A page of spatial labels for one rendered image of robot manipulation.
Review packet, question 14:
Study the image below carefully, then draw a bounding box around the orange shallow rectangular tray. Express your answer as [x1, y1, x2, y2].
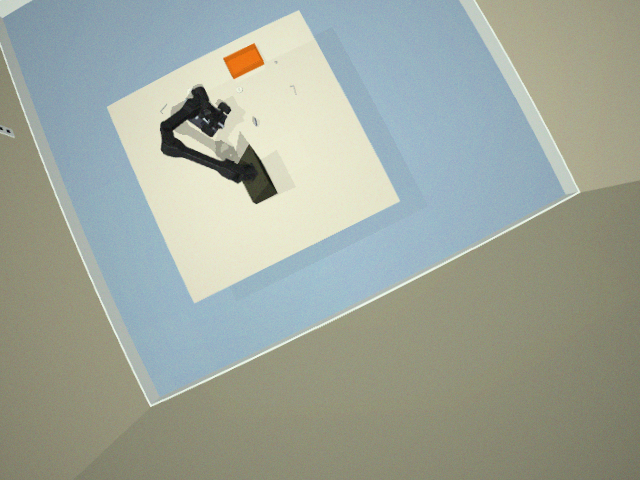
[224, 43, 265, 79]

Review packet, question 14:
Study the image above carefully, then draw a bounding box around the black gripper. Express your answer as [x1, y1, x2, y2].
[201, 102, 231, 137]

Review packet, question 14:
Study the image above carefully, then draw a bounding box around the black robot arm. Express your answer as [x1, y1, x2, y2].
[160, 87, 258, 184]

